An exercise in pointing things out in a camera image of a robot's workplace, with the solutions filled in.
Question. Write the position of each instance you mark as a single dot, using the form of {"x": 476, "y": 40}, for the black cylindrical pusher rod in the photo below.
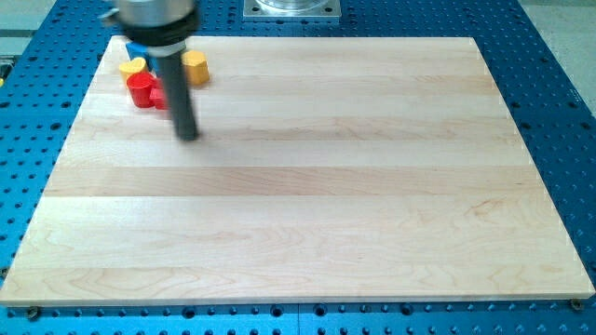
{"x": 174, "y": 83}

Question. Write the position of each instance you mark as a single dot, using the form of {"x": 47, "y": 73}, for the yellow hexagon block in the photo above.
{"x": 196, "y": 67}

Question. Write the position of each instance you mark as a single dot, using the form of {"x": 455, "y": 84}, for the red small block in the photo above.
{"x": 157, "y": 95}

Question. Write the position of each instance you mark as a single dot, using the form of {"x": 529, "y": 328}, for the yellow heart block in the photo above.
{"x": 131, "y": 67}

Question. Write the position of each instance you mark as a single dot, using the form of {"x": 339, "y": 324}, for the red cylinder block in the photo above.
{"x": 140, "y": 86}

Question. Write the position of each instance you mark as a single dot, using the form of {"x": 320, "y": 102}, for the blue block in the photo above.
{"x": 137, "y": 50}

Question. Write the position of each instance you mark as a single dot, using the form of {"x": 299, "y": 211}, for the blue perforated table plate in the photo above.
{"x": 47, "y": 86}

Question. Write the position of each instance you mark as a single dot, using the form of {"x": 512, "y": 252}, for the light wooden board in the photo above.
{"x": 327, "y": 170}

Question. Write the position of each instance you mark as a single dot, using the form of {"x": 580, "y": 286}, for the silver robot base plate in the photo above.
{"x": 293, "y": 9}

